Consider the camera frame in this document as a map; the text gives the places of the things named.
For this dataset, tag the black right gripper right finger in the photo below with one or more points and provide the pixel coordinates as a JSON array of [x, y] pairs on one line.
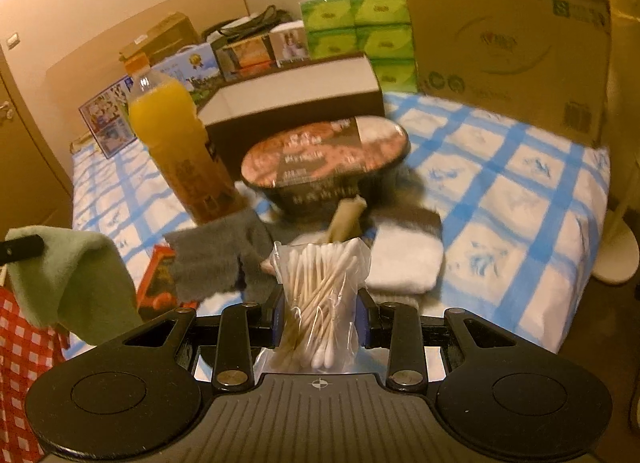
[[397, 328]]

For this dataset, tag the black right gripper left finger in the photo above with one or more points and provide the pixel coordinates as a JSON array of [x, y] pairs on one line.
[[243, 328]]

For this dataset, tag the light green towel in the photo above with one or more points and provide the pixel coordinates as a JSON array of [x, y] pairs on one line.
[[78, 282]]

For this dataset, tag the white sock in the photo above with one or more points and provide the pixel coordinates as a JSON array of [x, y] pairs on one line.
[[404, 261]]

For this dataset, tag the grey cloth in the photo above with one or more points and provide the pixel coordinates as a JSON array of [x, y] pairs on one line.
[[222, 256]]

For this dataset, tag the bag of cotton swabs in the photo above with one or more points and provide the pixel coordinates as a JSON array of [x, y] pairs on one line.
[[320, 285]]

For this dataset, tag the red black packet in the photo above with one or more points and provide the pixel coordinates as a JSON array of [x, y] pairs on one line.
[[156, 292]]

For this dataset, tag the beige stocking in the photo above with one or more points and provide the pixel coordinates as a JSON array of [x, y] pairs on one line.
[[345, 223]]

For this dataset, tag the wooden door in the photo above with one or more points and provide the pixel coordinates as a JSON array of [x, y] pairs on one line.
[[35, 188]]

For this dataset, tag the red white checked bag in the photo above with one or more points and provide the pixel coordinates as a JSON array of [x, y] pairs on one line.
[[26, 353]]

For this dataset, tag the blue milk carton box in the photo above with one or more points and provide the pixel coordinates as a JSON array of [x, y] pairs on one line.
[[106, 116]]

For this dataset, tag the instant noodle bowl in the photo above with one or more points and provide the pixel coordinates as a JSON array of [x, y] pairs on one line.
[[306, 171]]

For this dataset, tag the blue white checked tablecloth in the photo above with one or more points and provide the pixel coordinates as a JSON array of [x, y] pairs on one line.
[[522, 210]]

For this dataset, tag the wooden headboard panel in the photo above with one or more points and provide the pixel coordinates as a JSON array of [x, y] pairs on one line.
[[96, 64]]

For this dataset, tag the orange juice bottle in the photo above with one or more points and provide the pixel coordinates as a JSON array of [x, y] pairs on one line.
[[163, 116]]

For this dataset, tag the dark brown open box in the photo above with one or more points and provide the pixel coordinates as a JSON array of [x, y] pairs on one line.
[[247, 111]]

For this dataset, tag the white fan stand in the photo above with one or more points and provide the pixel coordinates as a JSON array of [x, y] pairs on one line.
[[618, 254]]

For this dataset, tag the cow picture milk box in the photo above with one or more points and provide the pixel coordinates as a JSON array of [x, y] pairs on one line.
[[197, 69]]

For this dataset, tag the brown cardboard box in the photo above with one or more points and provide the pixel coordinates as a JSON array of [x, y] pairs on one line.
[[164, 39]]

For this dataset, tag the orange snack boxes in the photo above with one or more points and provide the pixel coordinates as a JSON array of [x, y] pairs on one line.
[[245, 57]]

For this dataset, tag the white product box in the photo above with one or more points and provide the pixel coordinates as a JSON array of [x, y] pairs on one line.
[[289, 43]]

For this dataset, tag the green tissue pack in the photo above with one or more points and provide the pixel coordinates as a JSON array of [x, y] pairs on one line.
[[380, 29]]

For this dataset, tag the large cardboard box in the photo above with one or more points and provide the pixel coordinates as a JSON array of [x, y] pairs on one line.
[[543, 62]]

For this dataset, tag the black bag with straps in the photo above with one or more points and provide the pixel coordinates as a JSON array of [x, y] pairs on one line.
[[250, 25]]

